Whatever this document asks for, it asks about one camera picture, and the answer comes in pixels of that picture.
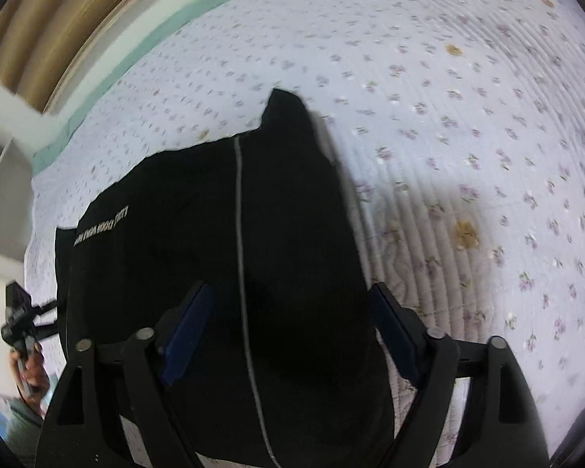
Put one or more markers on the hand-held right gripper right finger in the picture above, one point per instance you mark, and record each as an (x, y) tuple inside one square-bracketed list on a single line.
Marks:
[(395, 334)]

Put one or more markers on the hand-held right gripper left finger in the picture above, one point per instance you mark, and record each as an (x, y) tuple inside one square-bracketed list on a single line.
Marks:
[(195, 331)]

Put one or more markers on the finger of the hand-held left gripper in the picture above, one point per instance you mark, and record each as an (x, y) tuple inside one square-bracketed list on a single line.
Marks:
[(46, 306), (48, 329)]

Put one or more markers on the black hooded jacket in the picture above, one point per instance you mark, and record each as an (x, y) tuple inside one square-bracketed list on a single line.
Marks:
[(200, 234)]

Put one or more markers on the person's left forearm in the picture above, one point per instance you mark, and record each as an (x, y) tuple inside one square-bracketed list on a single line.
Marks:
[(27, 429)]

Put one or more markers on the person's left hand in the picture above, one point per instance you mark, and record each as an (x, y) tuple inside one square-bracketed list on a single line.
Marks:
[(35, 373)]

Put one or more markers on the floral quilted bed cover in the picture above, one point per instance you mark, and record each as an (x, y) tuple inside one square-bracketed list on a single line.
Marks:
[(443, 156)]

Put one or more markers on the wooden headboard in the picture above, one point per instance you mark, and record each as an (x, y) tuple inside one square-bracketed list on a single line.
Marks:
[(68, 14)]

